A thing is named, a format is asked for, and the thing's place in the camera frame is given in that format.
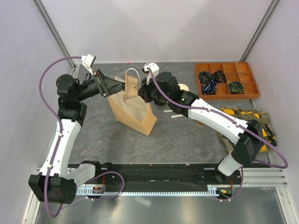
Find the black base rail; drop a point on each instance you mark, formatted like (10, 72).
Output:
(164, 177)

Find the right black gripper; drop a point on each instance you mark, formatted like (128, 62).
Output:
(143, 92)

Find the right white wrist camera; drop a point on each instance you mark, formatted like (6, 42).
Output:
(153, 66)

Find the cardboard cup carrier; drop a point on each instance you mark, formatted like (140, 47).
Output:
(131, 85)

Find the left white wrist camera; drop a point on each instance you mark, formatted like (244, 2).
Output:
(88, 61)

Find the orange compartment tray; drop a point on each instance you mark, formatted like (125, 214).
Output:
(233, 72)

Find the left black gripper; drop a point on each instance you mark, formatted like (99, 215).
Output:
(105, 83)

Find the stack of paper cups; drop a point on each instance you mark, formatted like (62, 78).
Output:
(183, 87)

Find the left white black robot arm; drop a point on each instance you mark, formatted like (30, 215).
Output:
(54, 183)

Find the single brown paper cup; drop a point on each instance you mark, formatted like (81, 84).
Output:
(200, 123)

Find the lower wrapped straw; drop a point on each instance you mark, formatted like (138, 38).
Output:
(176, 116)

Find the rolled sock top left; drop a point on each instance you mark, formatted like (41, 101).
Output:
(205, 77)

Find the rolled blue striped sock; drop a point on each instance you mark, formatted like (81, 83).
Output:
(209, 88)

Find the brown paper bag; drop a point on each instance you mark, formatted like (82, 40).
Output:
(133, 112)

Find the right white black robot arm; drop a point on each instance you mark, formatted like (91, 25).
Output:
(246, 136)

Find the rolled brown sock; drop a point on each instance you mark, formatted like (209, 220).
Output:
(219, 76)

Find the camouflage cloth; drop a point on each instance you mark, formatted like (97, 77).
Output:
(249, 115)

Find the stack of black lids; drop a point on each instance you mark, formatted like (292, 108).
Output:
(160, 102)

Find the rolled blue yellow sock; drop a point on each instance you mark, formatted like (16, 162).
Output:
(236, 87)

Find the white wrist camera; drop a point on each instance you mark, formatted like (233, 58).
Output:
(153, 66)
(88, 61)

